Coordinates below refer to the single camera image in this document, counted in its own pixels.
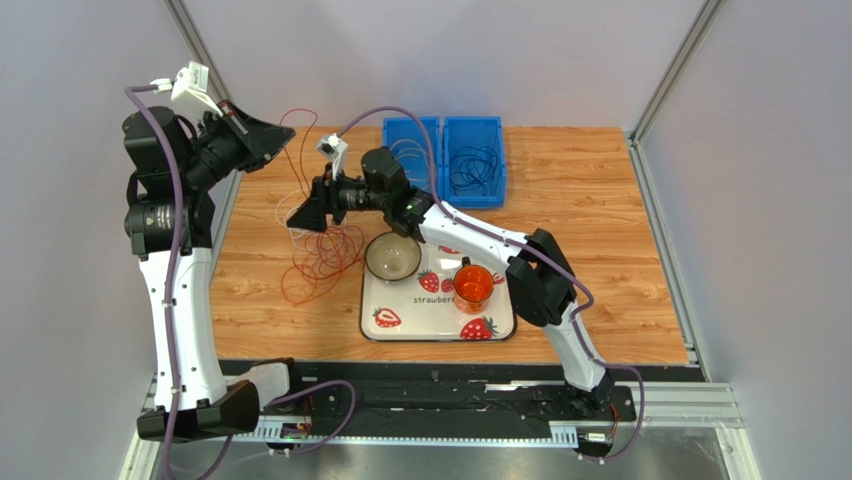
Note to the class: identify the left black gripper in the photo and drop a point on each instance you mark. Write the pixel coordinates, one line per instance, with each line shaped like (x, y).
(260, 142)

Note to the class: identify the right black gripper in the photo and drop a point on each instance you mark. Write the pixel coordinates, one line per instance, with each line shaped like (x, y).
(331, 202)

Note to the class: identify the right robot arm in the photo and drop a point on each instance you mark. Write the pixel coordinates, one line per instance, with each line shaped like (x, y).
(542, 287)

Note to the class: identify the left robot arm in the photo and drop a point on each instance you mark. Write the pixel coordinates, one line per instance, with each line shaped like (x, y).
(169, 225)

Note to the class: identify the beige ceramic bowl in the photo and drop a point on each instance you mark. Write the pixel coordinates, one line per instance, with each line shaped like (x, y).
(391, 257)

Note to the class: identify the left blue plastic bin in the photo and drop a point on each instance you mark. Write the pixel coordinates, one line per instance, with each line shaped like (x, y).
(405, 140)

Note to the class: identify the blue plastic bin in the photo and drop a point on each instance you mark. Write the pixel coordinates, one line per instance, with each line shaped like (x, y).
(474, 166)
(405, 140)

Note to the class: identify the strawberry print tray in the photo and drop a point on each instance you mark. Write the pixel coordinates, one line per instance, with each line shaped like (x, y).
(421, 308)

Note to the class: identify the right blue plastic bin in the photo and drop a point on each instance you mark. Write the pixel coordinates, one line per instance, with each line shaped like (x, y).
(474, 166)

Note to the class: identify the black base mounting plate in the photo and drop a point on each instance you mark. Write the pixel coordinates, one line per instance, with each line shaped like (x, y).
(454, 400)

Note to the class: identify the orange transparent mug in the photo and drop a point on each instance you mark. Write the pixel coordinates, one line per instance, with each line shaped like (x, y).
(473, 287)

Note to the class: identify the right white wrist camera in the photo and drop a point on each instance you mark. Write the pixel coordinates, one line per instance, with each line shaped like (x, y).
(334, 148)

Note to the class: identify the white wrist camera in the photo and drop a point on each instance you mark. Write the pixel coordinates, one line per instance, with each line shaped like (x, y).
(189, 91)
(334, 148)

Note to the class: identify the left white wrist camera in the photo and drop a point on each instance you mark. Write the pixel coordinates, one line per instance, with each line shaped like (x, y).
(189, 91)

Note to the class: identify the aluminium frame rail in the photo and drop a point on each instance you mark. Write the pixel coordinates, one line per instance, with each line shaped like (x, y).
(689, 430)

